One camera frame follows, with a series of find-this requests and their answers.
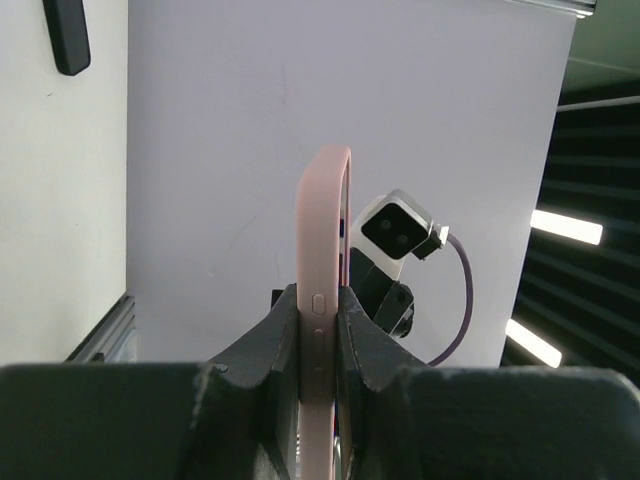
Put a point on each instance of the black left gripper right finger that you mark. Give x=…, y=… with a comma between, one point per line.
x=401, y=419

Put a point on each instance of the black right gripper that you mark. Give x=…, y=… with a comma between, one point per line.
x=387, y=302

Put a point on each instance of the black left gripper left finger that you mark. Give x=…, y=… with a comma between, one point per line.
x=231, y=417

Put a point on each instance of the pink silicone phone case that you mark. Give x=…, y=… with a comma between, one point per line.
x=322, y=261

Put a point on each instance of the black smartphone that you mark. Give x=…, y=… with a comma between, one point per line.
x=67, y=26

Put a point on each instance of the ceiling light strip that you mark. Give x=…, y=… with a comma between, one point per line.
x=533, y=343
x=568, y=227

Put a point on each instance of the right aluminium frame post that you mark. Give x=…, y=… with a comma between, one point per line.
x=113, y=339

